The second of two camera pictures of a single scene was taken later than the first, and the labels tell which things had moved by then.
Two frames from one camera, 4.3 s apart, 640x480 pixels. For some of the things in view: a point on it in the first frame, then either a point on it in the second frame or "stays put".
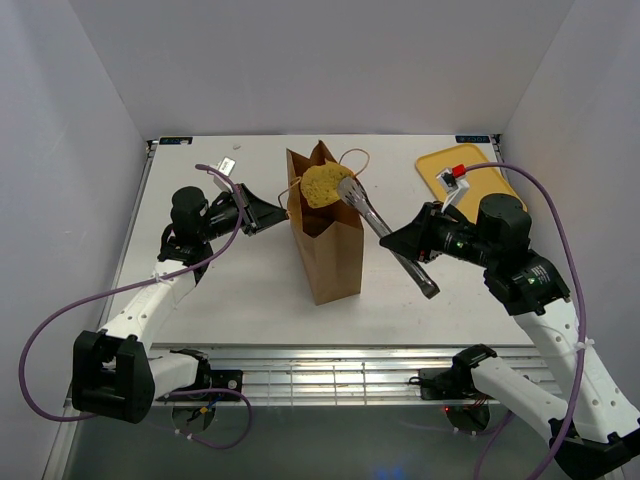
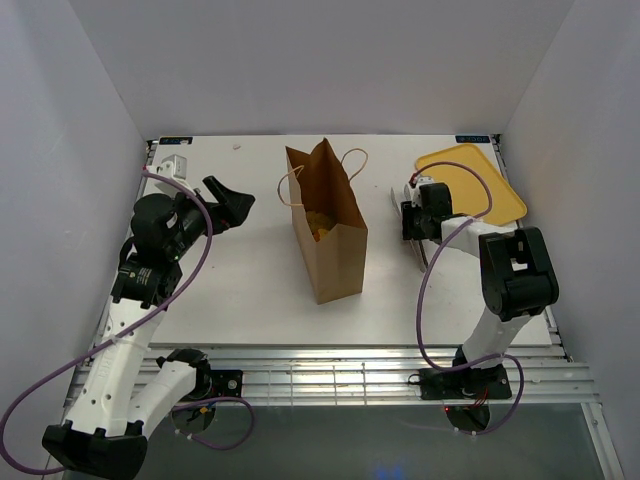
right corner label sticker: [472, 139] stays put
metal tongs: [356, 196] to [416, 244]
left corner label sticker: [176, 141] stays put
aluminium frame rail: [304, 375] stays put
